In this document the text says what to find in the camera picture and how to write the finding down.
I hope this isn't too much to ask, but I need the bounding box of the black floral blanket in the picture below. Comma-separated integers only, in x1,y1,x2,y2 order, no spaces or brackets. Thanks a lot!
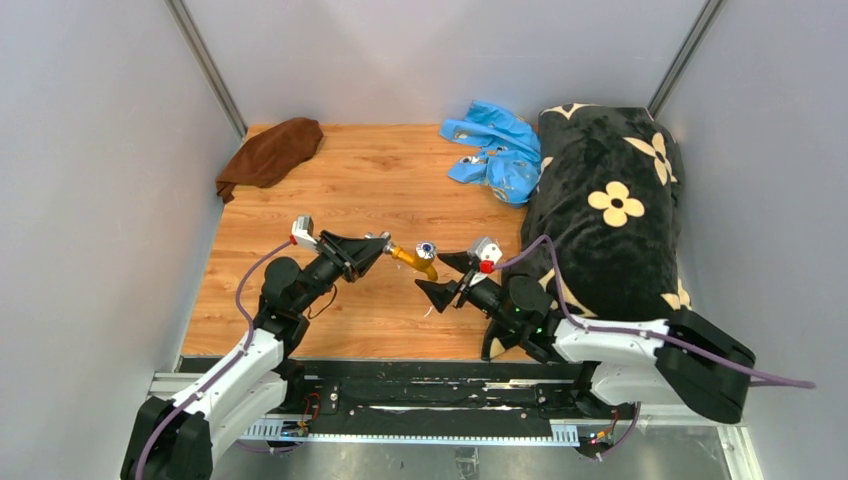
501,103,692,322

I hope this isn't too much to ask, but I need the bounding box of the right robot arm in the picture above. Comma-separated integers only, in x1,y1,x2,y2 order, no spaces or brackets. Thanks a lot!
416,252,756,424

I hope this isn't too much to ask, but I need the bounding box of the yellow brass water faucet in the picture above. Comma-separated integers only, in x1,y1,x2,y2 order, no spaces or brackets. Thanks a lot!
386,242,439,282

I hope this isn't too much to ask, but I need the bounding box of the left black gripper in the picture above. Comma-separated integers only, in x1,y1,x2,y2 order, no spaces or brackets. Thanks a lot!
293,230,387,314

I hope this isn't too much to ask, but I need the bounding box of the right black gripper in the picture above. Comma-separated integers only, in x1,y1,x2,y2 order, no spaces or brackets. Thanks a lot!
416,252,522,335

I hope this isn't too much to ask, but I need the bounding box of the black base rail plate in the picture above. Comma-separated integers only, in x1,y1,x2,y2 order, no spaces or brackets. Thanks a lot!
178,357,710,458

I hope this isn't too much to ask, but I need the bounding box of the blue plastic bag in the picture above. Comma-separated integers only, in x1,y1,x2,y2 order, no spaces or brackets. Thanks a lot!
439,101,542,208

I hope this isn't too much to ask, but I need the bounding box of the silver threaded pipe fitting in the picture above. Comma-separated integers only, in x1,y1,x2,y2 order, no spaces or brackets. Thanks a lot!
364,231,391,244

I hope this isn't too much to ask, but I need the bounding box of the brown cloth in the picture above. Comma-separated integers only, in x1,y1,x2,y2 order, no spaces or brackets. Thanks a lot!
216,117,324,204

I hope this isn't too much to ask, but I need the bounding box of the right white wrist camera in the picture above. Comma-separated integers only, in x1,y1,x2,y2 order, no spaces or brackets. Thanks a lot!
466,236,503,274

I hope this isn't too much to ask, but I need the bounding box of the aluminium frame rail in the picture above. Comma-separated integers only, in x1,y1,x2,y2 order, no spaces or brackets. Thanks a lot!
132,372,747,446

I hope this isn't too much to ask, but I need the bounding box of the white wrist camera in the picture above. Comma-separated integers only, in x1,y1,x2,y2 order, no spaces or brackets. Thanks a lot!
289,214,317,252
466,236,503,274

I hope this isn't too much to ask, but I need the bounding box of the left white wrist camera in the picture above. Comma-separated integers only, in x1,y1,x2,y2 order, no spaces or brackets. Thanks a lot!
289,214,317,252

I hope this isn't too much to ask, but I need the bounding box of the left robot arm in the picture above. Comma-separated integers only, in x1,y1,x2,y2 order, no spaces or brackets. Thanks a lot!
119,228,391,479

